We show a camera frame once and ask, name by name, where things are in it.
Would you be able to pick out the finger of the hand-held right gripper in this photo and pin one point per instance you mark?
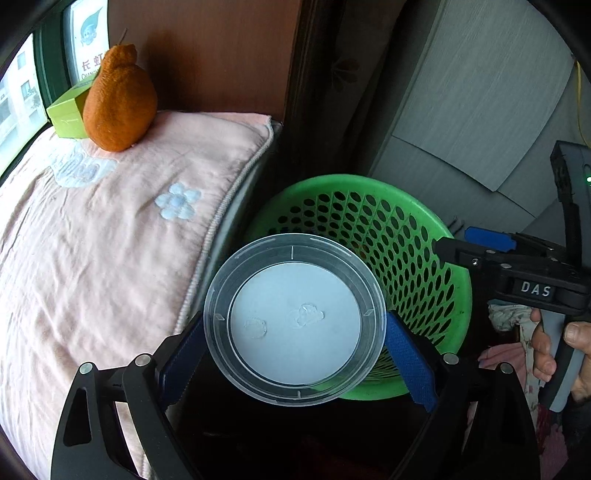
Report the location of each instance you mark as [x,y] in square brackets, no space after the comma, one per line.
[489,237]
[461,251]

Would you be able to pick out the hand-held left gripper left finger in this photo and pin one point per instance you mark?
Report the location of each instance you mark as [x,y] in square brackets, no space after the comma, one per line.
[180,364]

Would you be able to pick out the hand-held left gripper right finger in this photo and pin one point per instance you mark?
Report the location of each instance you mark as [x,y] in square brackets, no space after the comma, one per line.
[411,364]

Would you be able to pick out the green plastic basket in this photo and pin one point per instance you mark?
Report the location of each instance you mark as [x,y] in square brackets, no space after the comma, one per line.
[392,240]

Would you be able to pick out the clear round plastic lid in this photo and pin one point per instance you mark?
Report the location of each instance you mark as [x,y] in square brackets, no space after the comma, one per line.
[295,323]

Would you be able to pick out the person's right hand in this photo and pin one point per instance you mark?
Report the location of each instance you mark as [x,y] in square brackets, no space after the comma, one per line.
[542,355]

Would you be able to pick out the floral cloth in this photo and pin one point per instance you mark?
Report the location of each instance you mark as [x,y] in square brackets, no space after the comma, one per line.
[510,323]

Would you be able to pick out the pink cloth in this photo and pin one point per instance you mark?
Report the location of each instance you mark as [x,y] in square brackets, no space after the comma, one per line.
[501,362]

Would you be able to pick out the pink blanket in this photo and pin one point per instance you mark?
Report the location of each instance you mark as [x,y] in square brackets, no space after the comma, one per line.
[101,258]

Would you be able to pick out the grey wood-grain board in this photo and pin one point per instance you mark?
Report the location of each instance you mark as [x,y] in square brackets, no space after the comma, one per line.
[485,83]

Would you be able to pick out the dark brown curtain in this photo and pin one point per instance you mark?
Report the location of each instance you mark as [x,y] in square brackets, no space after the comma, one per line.
[341,78]

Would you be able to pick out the bumpy orange citrus fruit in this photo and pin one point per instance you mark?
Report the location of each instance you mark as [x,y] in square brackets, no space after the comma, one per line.
[120,106]

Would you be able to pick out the green cardboard box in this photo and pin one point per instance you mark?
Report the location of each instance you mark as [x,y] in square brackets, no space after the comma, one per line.
[67,115]

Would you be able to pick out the white sign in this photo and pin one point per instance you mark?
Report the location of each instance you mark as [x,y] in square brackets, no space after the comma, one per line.
[87,41]

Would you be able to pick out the green window frame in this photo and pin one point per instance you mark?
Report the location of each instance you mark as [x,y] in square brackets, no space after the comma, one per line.
[51,50]

